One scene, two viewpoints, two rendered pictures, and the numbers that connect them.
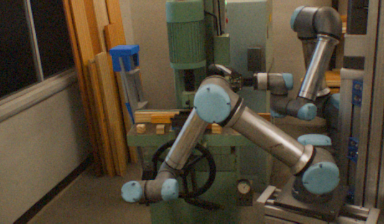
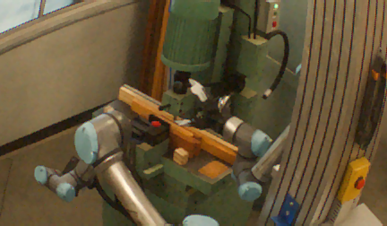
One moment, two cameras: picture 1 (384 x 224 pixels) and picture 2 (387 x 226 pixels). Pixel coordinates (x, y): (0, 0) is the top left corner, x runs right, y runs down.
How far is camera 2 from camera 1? 140 cm
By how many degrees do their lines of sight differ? 24
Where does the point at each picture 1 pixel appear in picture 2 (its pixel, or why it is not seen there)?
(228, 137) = (186, 173)
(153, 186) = (53, 181)
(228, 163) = (181, 201)
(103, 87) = not seen: hidden behind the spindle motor
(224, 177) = (174, 212)
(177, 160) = (81, 172)
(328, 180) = not seen: outside the picture
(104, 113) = not seen: hidden behind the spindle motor
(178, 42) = (170, 34)
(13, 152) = (46, 65)
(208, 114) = (81, 152)
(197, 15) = (200, 14)
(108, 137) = (162, 79)
